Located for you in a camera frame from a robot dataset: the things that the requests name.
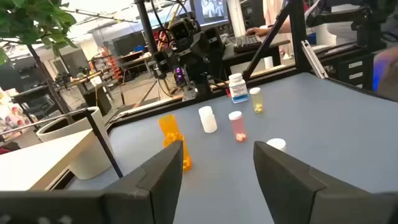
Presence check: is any yellow vial with white cap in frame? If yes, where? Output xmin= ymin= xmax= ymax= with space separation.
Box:
xmin=249 ymin=86 xmax=264 ymax=114
xmin=266 ymin=138 xmax=287 ymax=153

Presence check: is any black desk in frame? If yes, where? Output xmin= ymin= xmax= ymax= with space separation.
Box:
xmin=222 ymin=37 xmax=292 ymax=68

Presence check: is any black drawer cabinet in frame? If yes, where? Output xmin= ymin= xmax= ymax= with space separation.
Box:
xmin=335 ymin=52 xmax=376 ymax=91

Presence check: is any orange pill vial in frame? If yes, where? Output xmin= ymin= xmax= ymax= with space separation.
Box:
xmin=162 ymin=133 xmax=193 ymax=173
xmin=157 ymin=114 xmax=178 ymax=139

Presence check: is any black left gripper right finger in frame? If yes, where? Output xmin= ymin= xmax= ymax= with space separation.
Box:
xmin=253 ymin=141 xmax=374 ymax=224

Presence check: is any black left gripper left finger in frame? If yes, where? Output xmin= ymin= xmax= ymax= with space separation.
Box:
xmin=102 ymin=139 xmax=184 ymax=224

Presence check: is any wooden shelf with black legs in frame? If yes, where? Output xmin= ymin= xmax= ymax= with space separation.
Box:
xmin=0 ymin=107 xmax=124 ymax=191

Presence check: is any small white plastic bottle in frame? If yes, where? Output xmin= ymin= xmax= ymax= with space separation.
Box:
xmin=198 ymin=105 xmax=218 ymax=134

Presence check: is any green plant in white pot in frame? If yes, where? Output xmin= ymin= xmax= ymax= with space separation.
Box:
xmin=0 ymin=0 xmax=114 ymax=180

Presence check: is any silver aluminium extrusion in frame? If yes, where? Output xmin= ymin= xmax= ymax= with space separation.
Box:
xmin=300 ymin=39 xmax=329 ymax=80

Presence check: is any person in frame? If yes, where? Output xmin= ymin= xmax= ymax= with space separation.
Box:
xmin=245 ymin=0 xmax=312 ymax=60

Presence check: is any pink vial with white cap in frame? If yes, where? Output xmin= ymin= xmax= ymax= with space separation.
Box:
xmin=228 ymin=110 xmax=248 ymax=144

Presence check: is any dark computer monitor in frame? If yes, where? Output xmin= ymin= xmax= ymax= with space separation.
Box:
xmin=189 ymin=0 xmax=231 ymax=27

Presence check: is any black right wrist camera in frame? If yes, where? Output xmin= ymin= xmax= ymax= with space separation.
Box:
xmin=167 ymin=17 xmax=197 ymax=47

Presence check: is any blue-grey table mat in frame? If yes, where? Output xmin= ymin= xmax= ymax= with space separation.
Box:
xmin=67 ymin=72 xmax=398 ymax=224

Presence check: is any person's hand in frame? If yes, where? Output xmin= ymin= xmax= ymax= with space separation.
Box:
xmin=245 ymin=26 xmax=270 ymax=37

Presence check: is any black computer keyboard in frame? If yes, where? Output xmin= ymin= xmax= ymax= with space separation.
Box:
xmin=233 ymin=34 xmax=264 ymax=54

